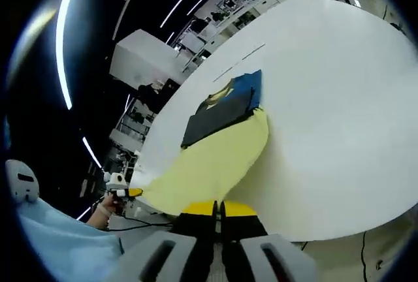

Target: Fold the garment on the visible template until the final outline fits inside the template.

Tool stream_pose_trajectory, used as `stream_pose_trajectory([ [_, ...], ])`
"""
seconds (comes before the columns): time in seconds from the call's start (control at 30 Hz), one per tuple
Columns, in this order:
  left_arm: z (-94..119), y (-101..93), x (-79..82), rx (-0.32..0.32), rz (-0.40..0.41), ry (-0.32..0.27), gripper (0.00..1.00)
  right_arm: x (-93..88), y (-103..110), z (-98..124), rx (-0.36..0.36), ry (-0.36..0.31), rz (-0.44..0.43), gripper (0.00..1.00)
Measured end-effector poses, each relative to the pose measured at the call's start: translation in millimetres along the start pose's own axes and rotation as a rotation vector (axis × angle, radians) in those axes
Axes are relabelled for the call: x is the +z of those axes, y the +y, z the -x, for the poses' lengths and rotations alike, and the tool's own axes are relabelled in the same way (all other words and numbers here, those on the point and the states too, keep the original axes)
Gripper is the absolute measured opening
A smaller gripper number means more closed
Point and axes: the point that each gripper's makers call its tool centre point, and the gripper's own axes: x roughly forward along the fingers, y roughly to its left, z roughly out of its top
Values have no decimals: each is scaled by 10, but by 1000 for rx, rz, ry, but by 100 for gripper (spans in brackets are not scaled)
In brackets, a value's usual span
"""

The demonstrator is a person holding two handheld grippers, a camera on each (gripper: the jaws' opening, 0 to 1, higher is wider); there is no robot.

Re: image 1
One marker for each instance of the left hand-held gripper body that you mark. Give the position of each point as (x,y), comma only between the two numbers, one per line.
(117,181)

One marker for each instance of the person's left hand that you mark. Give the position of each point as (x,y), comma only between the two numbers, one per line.
(111,205)

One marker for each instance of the yellow and blue garment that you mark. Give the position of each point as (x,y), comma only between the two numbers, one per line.
(212,164)

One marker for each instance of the short ceiling light strip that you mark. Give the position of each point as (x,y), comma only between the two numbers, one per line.
(92,152)

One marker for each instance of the white square pillar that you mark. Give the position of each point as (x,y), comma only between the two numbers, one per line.
(143,56)

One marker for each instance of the white worn device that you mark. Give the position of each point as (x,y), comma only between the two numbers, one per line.
(21,181)

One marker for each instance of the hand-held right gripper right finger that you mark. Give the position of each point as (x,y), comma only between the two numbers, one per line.
(243,229)

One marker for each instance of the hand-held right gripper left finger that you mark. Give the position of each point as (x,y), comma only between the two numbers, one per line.
(196,229)

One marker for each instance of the long ceiling light strip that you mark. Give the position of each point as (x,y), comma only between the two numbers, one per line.
(63,50)

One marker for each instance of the black box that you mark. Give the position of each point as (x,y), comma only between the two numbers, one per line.
(171,86)

